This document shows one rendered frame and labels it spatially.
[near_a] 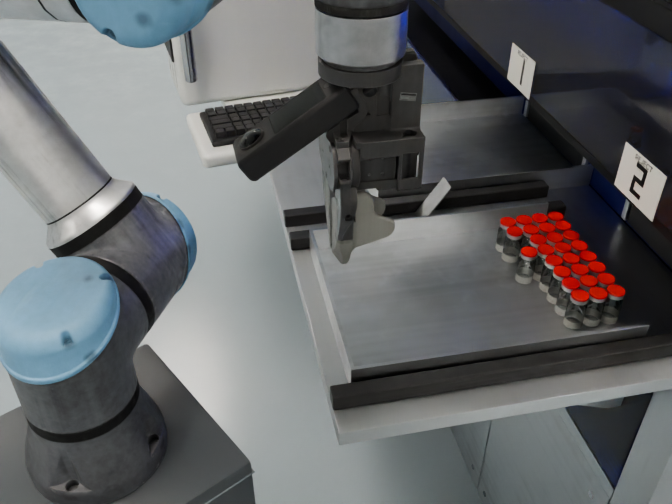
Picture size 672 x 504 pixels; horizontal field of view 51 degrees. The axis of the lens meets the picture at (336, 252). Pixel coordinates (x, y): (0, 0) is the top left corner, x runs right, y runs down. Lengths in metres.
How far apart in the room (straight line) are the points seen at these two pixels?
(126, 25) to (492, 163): 0.81
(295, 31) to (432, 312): 0.85
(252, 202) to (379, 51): 2.16
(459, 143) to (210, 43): 0.58
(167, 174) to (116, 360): 2.24
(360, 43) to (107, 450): 0.48
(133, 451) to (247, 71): 0.96
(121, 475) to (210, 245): 1.75
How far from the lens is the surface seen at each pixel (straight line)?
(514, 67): 1.18
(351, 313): 0.85
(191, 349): 2.10
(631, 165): 0.91
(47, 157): 0.77
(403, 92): 0.61
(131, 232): 0.78
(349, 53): 0.56
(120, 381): 0.74
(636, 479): 1.03
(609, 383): 0.82
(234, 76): 1.54
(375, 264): 0.92
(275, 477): 1.78
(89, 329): 0.68
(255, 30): 1.52
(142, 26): 0.45
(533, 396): 0.78
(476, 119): 1.31
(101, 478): 0.80
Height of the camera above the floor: 1.45
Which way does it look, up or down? 37 degrees down
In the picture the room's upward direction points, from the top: straight up
